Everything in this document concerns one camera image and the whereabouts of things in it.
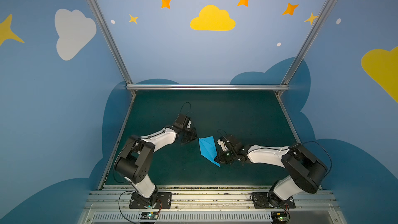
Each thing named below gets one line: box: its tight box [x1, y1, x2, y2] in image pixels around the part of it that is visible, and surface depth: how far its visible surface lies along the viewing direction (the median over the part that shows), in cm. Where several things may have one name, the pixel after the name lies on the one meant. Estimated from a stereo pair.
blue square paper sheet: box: [198, 135, 221, 168], surface depth 95 cm
